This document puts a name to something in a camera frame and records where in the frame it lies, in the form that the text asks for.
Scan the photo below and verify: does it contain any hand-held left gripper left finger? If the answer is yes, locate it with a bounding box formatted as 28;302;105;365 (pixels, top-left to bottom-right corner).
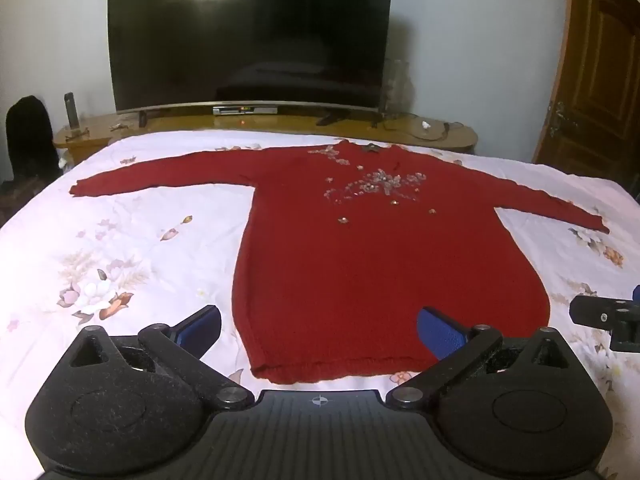
67;305;256;413

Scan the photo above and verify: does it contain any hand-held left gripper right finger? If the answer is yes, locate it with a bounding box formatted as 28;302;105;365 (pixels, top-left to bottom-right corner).
387;306;573;413

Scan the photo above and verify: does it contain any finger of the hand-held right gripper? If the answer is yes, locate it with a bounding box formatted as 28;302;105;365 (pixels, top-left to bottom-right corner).
570;285;640;353

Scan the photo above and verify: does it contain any red beaded knit sweater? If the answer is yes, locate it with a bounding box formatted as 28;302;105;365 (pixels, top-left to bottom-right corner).
69;140;611;386

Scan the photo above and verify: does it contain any floral white bed sheet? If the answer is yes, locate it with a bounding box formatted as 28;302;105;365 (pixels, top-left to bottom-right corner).
0;130;640;480

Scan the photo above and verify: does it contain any wooden television cabinet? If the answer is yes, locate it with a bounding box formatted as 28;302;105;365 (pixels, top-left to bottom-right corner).
52;109;478;167

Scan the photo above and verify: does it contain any brown wooden door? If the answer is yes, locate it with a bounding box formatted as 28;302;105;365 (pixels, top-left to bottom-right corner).
532;0;640;182

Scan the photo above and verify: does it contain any clear glass vase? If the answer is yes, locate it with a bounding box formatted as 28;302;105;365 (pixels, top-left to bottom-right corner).
379;59;417;116

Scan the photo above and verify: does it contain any grey upright remote control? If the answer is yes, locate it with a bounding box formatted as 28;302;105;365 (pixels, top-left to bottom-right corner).
64;92;81;131

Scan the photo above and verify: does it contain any dark chair back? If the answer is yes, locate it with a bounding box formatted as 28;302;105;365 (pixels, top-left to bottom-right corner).
5;95;55;184

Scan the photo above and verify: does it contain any black flat-screen television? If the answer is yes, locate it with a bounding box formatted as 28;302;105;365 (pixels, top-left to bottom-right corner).
107;0;396;127

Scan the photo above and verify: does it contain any black cable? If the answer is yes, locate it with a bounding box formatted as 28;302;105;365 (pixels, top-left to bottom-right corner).
372;110;466;143

